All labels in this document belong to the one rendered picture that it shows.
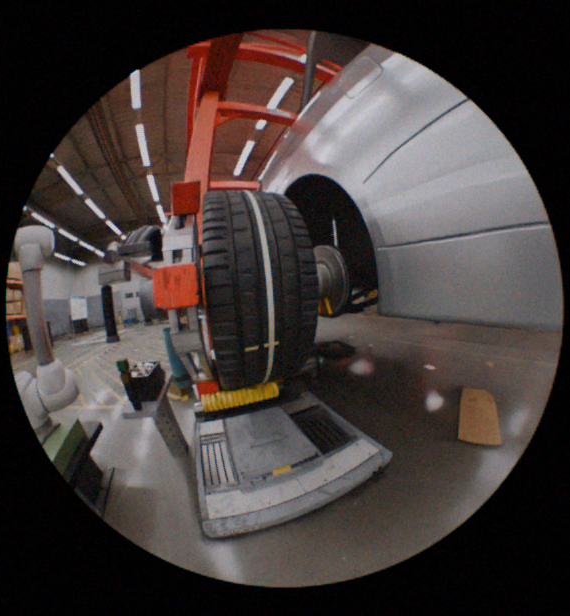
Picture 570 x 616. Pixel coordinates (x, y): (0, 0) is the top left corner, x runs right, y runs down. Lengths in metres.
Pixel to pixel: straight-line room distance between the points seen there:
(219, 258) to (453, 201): 0.43
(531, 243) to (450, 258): 0.17
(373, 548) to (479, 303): 0.79
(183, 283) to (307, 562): 0.88
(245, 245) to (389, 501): 1.00
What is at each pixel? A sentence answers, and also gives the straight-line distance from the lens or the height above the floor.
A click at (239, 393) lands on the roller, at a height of 0.53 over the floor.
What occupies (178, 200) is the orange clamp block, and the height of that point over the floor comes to 1.08.
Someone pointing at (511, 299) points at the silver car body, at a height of 0.79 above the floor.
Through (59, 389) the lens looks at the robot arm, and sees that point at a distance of 0.99.
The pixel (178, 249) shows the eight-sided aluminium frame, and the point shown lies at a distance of 0.40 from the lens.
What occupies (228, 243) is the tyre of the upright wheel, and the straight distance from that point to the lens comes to 0.35.
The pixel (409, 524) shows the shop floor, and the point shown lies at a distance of 0.91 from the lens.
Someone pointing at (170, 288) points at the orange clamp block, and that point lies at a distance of 0.30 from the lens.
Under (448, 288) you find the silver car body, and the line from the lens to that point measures 0.38.
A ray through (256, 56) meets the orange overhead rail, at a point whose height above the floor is 3.23.
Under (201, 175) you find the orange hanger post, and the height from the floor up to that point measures 1.68.
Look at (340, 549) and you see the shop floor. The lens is 0.84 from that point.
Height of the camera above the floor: 0.82
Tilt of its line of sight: 5 degrees down
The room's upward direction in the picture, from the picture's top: 6 degrees counter-clockwise
